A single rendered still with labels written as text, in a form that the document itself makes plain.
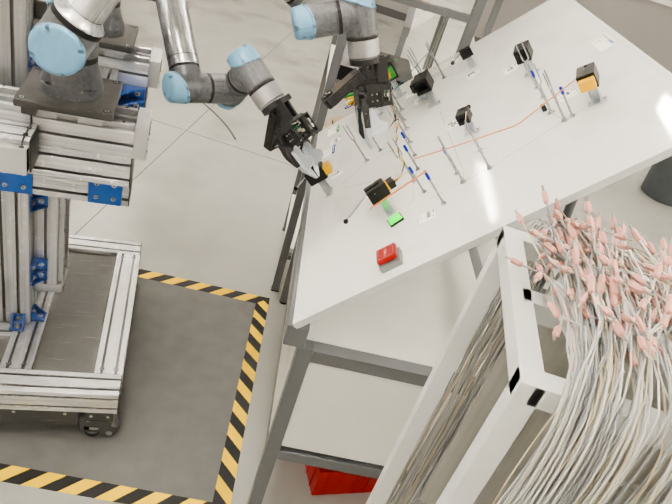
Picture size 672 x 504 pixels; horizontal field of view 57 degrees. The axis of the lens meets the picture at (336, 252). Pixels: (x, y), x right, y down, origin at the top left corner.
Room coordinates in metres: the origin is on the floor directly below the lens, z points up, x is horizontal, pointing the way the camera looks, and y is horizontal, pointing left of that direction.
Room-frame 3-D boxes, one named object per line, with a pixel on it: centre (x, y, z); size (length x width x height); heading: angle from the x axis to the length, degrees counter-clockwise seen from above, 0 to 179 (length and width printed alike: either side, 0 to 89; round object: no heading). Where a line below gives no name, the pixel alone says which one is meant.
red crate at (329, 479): (1.58, -0.23, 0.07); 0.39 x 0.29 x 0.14; 23
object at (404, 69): (2.63, 0.09, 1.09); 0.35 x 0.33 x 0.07; 8
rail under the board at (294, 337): (1.74, 0.11, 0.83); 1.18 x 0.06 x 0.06; 8
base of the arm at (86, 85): (1.42, 0.76, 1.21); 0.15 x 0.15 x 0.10
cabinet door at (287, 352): (1.47, 0.06, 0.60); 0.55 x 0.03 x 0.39; 8
